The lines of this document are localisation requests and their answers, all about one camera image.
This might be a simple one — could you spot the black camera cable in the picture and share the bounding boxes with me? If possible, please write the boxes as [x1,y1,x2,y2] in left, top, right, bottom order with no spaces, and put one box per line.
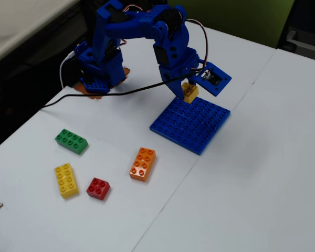
[43,67,204,108]

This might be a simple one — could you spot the orange 2x4 toy block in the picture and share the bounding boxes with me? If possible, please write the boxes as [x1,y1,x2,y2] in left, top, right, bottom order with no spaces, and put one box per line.
[129,147,156,182]

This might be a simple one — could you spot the yellow 2x4 toy block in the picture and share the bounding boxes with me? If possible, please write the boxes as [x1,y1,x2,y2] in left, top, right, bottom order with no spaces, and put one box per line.
[54,162,80,200]

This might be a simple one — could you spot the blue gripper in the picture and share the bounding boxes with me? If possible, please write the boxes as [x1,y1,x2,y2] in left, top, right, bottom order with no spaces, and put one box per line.
[158,47,201,102]

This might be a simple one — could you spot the white side table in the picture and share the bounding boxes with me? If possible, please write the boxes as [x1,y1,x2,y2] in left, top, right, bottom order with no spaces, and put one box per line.
[0,0,81,68]

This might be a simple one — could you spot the white power cable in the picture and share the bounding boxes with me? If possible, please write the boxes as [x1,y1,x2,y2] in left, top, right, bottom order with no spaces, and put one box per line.
[59,51,76,90]

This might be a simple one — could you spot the yellow 2x2 toy block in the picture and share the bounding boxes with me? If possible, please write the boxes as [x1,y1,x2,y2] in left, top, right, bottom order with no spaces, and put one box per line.
[181,82,200,104]

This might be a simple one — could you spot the gray box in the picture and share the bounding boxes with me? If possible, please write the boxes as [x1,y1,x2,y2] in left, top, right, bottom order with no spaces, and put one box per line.
[285,27,315,62]

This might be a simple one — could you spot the red black servo wires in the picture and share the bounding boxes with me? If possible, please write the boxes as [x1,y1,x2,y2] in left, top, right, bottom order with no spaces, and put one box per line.
[185,18,209,70]

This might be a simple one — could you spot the red 2x2 toy block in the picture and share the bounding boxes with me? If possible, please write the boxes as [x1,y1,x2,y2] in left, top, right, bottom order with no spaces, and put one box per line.
[86,177,111,201]

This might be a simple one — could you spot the blue 8x8 stud plate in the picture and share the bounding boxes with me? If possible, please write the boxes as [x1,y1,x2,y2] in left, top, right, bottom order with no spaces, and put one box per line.
[149,96,231,156]

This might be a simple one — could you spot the green 2x4 toy block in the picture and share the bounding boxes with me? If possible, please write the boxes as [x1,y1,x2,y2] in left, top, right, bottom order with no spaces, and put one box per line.
[54,128,89,155]

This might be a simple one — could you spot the white paper sheet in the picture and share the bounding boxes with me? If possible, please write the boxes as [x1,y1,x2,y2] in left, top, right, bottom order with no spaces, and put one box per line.
[0,20,276,252]
[131,48,315,252]

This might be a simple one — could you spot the green partition panel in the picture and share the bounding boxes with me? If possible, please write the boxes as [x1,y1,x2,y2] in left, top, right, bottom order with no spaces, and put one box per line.
[167,0,296,49]

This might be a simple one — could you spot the blue camera mount with board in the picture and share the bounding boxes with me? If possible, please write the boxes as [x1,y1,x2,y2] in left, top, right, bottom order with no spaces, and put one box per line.
[193,62,232,98]

